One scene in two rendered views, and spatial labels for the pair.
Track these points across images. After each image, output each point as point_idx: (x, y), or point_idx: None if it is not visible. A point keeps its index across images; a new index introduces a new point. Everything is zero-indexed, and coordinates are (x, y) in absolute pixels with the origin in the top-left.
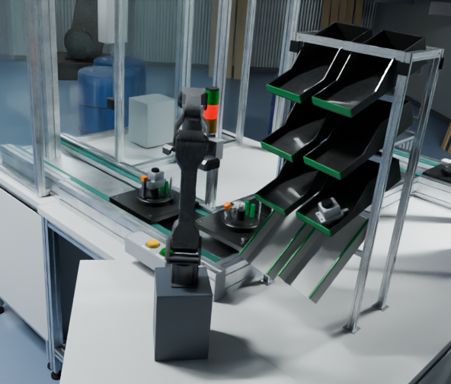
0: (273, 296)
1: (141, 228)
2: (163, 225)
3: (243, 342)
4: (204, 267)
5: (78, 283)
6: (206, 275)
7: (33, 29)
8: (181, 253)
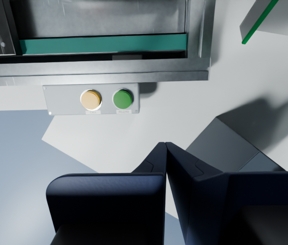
0: (243, 0)
1: (37, 82)
2: (19, 18)
3: (262, 102)
4: (260, 154)
5: (83, 162)
6: (275, 165)
7: None
8: (135, 81)
